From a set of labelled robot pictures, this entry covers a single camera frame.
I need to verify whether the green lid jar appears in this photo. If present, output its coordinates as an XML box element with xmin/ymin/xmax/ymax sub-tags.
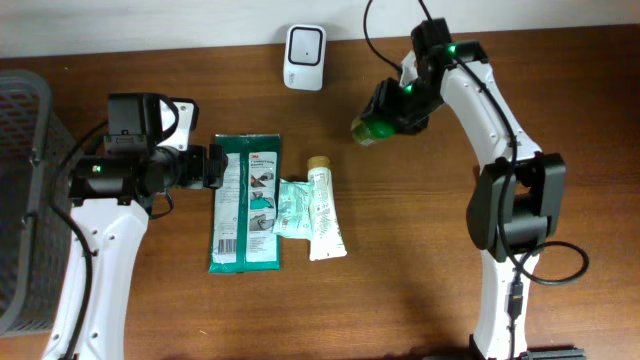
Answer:
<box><xmin>351</xmin><ymin>117</ymin><xmax>396</xmax><ymax>146</ymax></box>

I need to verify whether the green glove package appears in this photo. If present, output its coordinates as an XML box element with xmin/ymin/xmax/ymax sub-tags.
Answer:
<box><xmin>208</xmin><ymin>134</ymin><xmax>281</xmax><ymax>274</ymax></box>

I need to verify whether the light green wipes pack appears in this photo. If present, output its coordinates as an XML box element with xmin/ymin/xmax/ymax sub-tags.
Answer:
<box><xmin>273</xmin><ymin>179</ymin><xmax>313</xmax><ymax>240</ymax></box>

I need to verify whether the white cream tube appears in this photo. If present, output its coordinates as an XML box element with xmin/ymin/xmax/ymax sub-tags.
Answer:
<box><xmin>307</xmin><ymin>156</ymin><xmax>347</xmax><ymax>261</ymax></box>

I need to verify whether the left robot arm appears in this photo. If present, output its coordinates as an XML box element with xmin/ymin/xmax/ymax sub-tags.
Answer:
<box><xmin>43</xmin><ymin>93</ymin><xmax>228</xmax><ymax>359</ymax></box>

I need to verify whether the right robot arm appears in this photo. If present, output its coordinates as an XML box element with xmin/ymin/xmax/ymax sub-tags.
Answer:
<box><xmin>351</xmin><ymin>18</ymin><xmax>582</xmax><ymax>359</ymax></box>

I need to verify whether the white barcode scanner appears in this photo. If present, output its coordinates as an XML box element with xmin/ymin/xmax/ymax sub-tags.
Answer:
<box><xmin>283</xmin><ymin>24</ymin><xmax>327</xmax><ymax>91</ymax></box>

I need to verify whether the grey plastic mesh basket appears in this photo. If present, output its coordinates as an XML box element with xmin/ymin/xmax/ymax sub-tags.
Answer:
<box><xmin>1</xmin><ymin>70</ymin><xmax>75</xmax><ymax>337</ymax></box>

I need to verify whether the black left camera cable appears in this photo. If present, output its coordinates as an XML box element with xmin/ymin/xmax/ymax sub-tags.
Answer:
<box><xmin>47</xmin><ymin>119</ymin><xmax>109</xmax><ymax>360</ymax></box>

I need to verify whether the black camera cable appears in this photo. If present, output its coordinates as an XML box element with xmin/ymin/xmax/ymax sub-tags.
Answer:
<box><xmin>47</xmin><ymin>119</ymin><xmax>109</xmax><ymax>360</ymax></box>
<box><xmin>362</xmin><ymin>0</ymin><xmax>590</xmax><ymax>360</ymax></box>

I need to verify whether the black right camera cable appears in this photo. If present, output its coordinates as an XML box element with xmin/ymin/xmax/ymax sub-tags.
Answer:
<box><xmin>362</xmin><ymin>0</ymin><xmax>590</xmax><ymax>360</ymax></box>

